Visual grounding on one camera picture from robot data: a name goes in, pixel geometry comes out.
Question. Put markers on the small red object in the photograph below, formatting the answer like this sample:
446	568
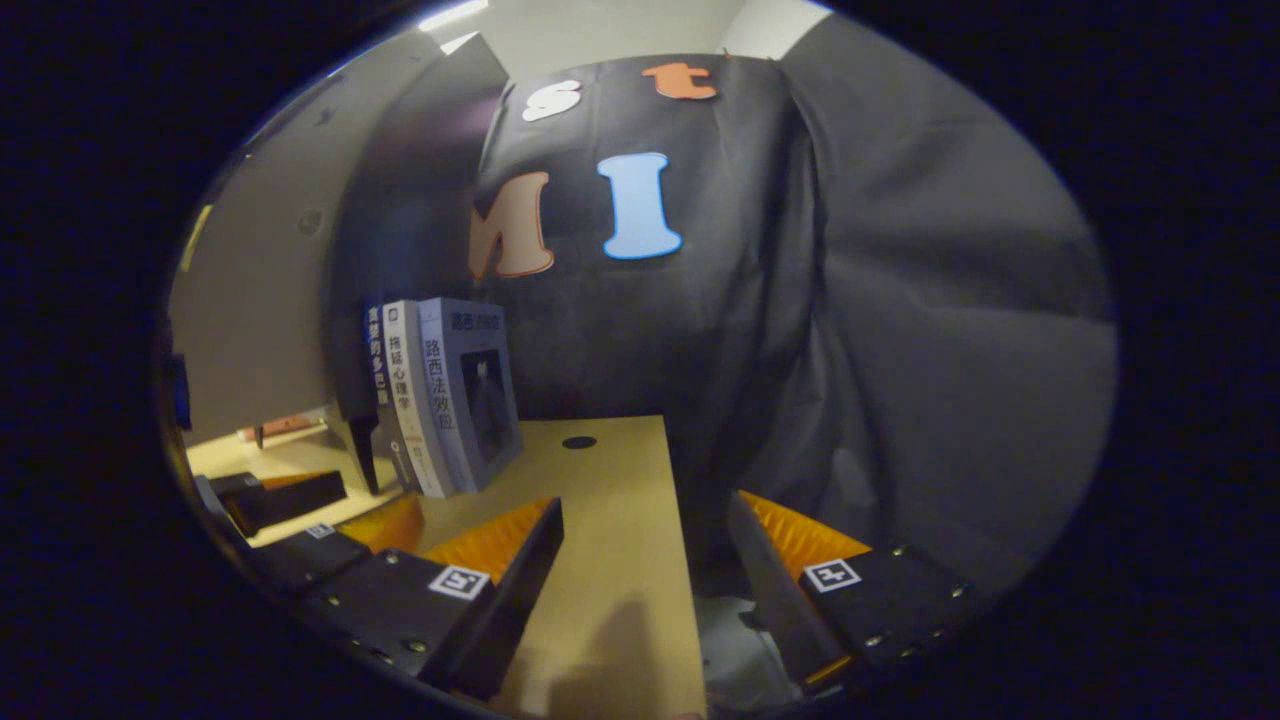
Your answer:
280	427

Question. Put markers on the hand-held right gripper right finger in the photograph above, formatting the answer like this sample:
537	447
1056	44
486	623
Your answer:
765	590

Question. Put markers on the white cabinet door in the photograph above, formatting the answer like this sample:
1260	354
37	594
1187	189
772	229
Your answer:
260	300

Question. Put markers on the black backdrop cloth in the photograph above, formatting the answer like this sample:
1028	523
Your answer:
900	350

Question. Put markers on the black round table grommet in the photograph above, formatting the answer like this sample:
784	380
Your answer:
579	442

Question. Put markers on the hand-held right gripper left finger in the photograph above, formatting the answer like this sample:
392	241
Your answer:
515	600

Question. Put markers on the white book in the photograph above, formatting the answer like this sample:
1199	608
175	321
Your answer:
405	390

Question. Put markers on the white double-door shoe cabinet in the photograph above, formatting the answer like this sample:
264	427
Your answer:
420	200

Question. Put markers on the black bookend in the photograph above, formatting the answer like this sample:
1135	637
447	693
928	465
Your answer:
365	455

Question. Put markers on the grey book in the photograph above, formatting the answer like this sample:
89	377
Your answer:
480	400

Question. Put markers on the dark book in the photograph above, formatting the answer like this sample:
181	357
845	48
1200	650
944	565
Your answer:
377	370

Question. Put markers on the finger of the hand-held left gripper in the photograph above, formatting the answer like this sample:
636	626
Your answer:
290	500
300	560

